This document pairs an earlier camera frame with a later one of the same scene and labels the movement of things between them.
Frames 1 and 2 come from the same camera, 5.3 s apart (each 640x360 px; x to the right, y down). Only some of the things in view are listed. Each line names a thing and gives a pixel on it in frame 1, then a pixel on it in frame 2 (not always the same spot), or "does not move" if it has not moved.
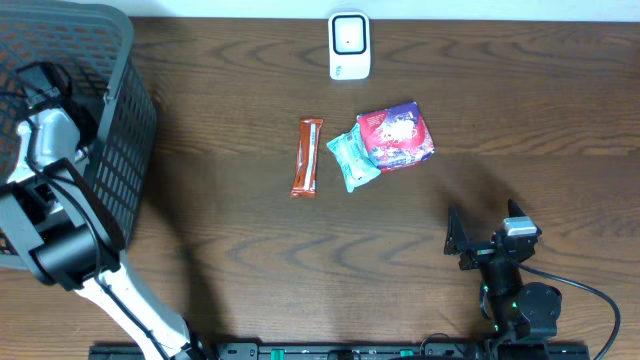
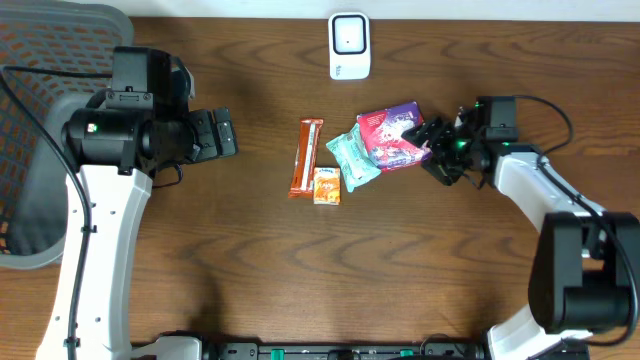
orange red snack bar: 305,181 does not move
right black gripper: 484,253 → 445,150
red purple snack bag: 396,137 does not move
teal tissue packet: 353,158 does not move
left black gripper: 38,95 → 215,132
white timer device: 349,45 does not move
